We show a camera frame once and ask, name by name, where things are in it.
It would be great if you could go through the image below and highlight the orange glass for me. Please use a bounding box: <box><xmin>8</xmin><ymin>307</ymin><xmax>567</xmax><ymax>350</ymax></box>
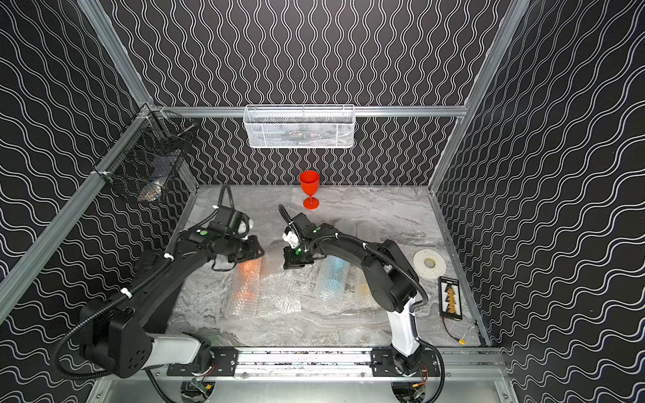
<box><xmin>223</xmin><ymin>257</ymin><xmax>265</xmax><ymax>319</ymax></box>

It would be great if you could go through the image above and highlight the yellow glass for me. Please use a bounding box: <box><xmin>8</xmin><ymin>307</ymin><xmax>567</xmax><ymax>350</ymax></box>
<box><xmin>352</xmin><ymin>266</ymin><xmax>381</xmax><ymax>311</ymax></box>

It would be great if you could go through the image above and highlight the red wine glass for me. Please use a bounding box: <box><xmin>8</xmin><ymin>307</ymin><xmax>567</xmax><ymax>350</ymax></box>
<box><xmin>299</xmin><ymin>171</ymin><xmax>320</xmax><ymax>210</ymax></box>

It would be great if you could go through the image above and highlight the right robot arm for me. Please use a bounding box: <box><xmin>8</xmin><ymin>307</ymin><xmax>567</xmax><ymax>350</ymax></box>
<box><xmin>278</xmin><ymin>205</ymin><xmax>445</xmax><ymax>377</ymax></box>

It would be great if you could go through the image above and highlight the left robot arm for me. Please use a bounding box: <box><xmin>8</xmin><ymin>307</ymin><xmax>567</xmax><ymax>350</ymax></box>
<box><xmin>51</xmin><ymin>185</ymin><xmax>265</xmax><ymax>380</ymax></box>

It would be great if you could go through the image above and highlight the blue glass in bubble wrap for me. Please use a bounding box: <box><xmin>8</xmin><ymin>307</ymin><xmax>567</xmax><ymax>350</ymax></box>
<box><xmin>312</xmin><ymin>256</ymin><xmax>350</xmax><ymax>315</ymax></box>

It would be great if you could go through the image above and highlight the white tape roll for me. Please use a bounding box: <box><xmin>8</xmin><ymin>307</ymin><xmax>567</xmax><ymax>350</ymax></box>
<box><xmin>413</xmin><ymin>249</ymin><xmax>447</xmax><ymax>280</ymax></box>

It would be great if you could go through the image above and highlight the black box with orange parts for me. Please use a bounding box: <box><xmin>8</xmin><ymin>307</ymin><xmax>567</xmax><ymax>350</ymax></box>
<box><xmin>438</xmin><ymin>276</ymin><xmax>463</xmax><ymax>321</ymax></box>

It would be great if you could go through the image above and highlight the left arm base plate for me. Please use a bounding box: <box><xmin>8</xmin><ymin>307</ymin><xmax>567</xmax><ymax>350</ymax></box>
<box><xmin>166</xmin><ymin>347</ymin><xmax>240</xmax><ymax>377</ymax></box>

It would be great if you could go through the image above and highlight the black wire basket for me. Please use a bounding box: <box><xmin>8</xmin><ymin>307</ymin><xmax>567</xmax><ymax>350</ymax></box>
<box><xmin>97</xmin><ymin>106</ymin><xmax>198</xmax><ymax>203</ymax></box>

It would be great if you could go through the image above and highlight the white wire basket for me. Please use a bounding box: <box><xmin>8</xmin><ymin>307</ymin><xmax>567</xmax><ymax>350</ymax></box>
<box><xmin>243</xmin><ymin>104</ymin><xmax>356</xmax><ymax>149</ymax></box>

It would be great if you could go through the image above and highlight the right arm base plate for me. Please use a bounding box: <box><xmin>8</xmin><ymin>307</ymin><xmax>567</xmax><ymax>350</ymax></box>
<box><xmin>370</xmin><ymin>347</ymin><xmax>441</xmax><ymax>378</ymax></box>

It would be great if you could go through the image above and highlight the yellow connector cable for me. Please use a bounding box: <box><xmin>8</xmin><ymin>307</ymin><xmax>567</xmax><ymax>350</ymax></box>
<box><xmin>442</xmin><ymin>316</ymin><xmax>479</xmax><ymax>348</ymax></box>

